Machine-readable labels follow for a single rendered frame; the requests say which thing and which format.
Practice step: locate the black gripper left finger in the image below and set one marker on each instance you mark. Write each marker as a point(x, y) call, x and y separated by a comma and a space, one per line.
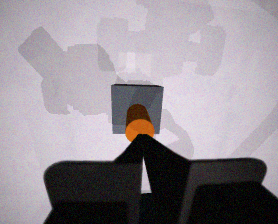
point(119, 179)

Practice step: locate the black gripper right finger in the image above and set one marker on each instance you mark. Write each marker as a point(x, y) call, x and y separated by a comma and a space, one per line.
point(174, 178)

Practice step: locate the orange cylinder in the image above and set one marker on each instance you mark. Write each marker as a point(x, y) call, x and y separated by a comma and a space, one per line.
point(138, 122)

